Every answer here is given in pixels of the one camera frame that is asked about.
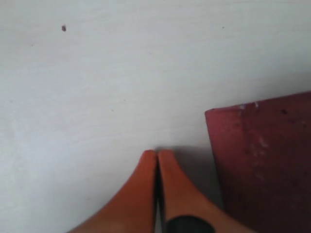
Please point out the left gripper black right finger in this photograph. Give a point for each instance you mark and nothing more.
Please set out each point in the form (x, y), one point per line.
(183, 208)

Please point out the red brick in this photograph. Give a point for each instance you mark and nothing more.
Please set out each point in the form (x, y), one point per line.
(262, 152)

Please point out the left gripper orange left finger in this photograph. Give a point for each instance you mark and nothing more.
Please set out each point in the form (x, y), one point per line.
(133, 207)

